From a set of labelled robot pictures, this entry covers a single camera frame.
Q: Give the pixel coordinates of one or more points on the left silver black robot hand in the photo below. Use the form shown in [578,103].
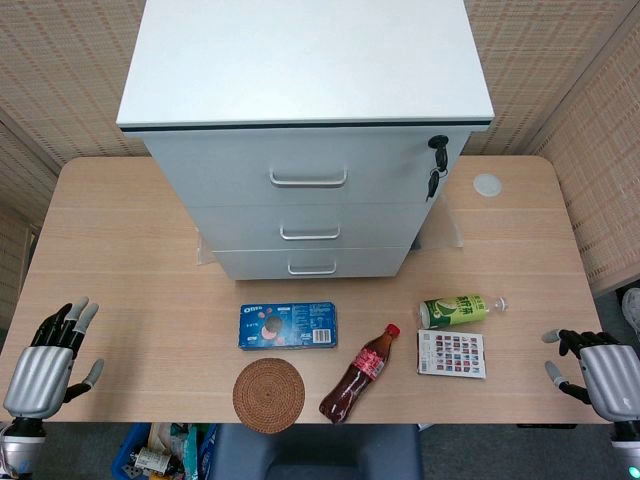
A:
[37,377]

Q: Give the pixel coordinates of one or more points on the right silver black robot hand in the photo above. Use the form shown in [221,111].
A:
[612,380]

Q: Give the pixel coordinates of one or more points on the medium white cabinet drawer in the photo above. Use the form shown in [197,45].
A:
[240,227]

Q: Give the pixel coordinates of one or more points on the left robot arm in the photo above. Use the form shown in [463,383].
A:
[20,447]

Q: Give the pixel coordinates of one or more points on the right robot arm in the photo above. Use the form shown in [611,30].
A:
[627,450]

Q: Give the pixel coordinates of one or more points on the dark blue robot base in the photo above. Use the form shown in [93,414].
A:
[320,452]

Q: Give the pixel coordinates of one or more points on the small white cabinet drawer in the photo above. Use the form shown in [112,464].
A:
[255,262]

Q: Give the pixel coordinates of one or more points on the large white cabinet drawer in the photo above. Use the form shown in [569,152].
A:
[225,170]

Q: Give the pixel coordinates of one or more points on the white three-drawer cabinet body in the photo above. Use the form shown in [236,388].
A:
[305,60]

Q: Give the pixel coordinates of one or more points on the white shoe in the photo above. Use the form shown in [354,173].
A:
[633,310]

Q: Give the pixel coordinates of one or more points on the blue plastic storage bin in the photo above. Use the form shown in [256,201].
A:
[125,450]

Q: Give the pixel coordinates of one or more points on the white picture card box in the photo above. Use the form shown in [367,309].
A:
[451,354]

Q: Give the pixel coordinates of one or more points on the green tea plastic bottle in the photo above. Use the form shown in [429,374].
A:
[455,311]

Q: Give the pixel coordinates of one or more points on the round woven rattan coaster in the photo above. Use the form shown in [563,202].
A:
[269,395]

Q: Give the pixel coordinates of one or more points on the cola bottle with red cap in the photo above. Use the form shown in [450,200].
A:
[357,380]

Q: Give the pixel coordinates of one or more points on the blue Oreo cookie box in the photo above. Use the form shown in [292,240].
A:
[300,325]

